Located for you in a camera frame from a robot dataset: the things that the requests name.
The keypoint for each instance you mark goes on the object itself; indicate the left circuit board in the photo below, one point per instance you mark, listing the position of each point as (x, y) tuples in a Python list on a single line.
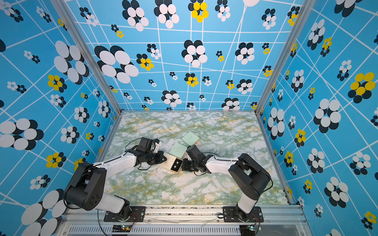
[(121, 228)]

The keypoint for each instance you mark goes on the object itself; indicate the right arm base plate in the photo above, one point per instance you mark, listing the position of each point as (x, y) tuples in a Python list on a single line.
[(235, 215)]

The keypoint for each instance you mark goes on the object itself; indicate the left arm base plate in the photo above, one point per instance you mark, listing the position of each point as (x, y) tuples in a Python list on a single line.
[(128, 214)]

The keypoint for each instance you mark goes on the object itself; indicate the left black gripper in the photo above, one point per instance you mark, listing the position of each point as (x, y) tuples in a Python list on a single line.
[(160, 160)]

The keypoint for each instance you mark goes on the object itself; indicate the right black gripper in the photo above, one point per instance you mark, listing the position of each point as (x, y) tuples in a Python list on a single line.
[(184, 165)]

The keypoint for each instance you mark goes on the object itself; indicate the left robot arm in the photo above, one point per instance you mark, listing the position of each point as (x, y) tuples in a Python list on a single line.
[(86, 187)]

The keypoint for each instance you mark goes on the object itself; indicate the circuit board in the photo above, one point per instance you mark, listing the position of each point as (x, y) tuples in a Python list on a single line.
[(249, 230), (121, 228)]

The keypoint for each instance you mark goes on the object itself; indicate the far mint jewelry box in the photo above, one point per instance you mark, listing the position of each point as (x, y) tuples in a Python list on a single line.
[(190, 139)]

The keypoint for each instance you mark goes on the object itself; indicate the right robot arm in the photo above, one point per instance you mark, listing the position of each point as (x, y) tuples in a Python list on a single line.
[(251, 178)]

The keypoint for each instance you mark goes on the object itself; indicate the beige drawer jewelry box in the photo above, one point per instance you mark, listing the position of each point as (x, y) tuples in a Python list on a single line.
[(171, 162)]

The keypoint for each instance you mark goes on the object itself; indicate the right circuit board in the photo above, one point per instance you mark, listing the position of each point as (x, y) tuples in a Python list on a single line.
[(249, 230)]

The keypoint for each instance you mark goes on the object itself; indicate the aluminium front rail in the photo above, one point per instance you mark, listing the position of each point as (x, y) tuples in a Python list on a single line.
[(187, 220)]

